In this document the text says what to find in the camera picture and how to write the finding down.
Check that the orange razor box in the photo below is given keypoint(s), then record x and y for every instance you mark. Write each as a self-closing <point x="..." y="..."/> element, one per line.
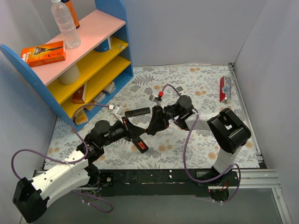
<point x="44" y="54"/>

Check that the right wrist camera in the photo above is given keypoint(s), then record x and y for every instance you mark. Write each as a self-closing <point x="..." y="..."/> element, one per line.
<point x="157" y="99"/>

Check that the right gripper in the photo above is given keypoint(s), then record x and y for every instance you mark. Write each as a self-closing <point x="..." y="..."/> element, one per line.
<point x="161" y="117"/>

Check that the cream cylinder container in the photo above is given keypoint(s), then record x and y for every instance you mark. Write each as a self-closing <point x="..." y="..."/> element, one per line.
<point x="70" y="76"/>

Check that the blue pink yellow shelf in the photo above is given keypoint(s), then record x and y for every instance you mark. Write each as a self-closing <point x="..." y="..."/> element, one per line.
<point x="97" y="69"/>

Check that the aluminium frame rail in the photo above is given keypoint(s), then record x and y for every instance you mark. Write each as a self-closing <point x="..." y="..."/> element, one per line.
<point x="250" y="196"/>

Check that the yellow orange packet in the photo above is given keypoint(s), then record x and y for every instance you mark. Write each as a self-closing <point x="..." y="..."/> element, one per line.
<point x="80" y="118"/>

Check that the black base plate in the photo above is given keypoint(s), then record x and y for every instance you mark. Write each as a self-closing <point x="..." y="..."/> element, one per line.
<point x="157" y="182"/>

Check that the orange bottle on shelf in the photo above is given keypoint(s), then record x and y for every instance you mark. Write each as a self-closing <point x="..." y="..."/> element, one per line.
<point x="71" y="8"/>

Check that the slim black remote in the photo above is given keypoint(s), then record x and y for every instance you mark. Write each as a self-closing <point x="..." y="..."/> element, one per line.
<point x="137" y="112"/>

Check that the yellow soap pack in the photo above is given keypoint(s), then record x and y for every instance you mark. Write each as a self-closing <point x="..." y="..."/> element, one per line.
<point x="90" y="105"/>

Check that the white air conditioner remote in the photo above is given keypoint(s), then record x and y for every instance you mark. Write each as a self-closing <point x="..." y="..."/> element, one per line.
<point x="180" y="89"/>

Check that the floral table mat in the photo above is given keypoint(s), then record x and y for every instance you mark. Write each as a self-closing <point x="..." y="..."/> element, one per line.
<point x="169" y="148"/>

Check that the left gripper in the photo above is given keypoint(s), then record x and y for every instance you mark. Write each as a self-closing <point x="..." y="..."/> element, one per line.
<point x="127" y="129"/>

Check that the clear plastic water bottle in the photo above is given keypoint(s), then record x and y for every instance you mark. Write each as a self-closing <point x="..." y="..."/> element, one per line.
<point x="66" y="25"/>

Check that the blue white box on shelf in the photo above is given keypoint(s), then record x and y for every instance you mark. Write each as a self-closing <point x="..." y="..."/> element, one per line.
<point x="104" y="46"/>

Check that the black TV remote with buttons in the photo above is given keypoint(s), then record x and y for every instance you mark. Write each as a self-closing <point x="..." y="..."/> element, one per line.
<point x="135" y="142"/>

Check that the red toothpaste box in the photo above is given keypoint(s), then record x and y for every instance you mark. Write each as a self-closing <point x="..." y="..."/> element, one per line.
<point x="225" y="89"/>

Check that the orange red box on shelf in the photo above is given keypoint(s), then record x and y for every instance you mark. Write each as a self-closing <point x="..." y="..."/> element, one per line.
<point x="79" y="96"/>

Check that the white soap pack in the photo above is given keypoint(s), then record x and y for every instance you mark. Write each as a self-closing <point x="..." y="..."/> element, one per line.
<point x="100" y="97"/>
<point x="110" y="88"/>

